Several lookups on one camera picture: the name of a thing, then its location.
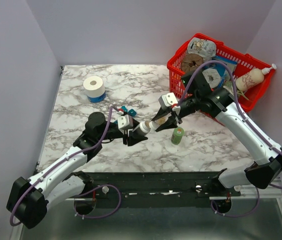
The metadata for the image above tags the white pill bottle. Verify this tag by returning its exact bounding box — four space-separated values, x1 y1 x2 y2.
132 120 159 136

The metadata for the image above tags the teal weekly pill organizer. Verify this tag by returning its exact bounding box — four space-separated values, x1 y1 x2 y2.
118 105 137 117

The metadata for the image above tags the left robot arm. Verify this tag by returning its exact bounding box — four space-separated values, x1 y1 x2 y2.
6 111 151 229

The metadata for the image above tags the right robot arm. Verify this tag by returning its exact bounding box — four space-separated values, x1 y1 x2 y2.
153 72 282 196

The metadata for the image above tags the amber pill bottle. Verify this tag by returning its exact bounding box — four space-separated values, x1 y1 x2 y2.
156 117 166 125

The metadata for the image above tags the green pill bottle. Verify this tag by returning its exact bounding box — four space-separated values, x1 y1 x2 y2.
171 127 185 145

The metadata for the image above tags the silver wrapped roll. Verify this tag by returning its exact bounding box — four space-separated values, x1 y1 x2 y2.
202 68 222 89

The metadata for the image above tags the blue tape roll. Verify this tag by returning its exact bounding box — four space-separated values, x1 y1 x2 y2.
87 92 107 103

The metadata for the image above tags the green white pouch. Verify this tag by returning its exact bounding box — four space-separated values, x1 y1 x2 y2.
222 80 250 101

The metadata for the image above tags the white toilet paper roll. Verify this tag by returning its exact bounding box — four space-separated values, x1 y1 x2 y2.
83 76 106 98

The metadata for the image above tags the red shopping basket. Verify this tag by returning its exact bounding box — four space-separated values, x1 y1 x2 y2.
166 33 275 113

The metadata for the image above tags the printed wrapped package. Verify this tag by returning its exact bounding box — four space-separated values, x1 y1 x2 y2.
186 37 217 62

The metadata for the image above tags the blue packet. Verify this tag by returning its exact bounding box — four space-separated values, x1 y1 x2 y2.
209 55 239 81

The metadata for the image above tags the cream pump lotion bottle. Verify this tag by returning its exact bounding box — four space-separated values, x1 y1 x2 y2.
235 63 277 92

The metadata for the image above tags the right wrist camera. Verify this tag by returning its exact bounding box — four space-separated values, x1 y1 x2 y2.
158 92 181 112

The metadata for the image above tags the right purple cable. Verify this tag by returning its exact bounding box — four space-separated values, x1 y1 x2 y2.
177 59 282 218

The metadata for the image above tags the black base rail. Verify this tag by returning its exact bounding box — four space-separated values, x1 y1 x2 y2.
32 171 273 210

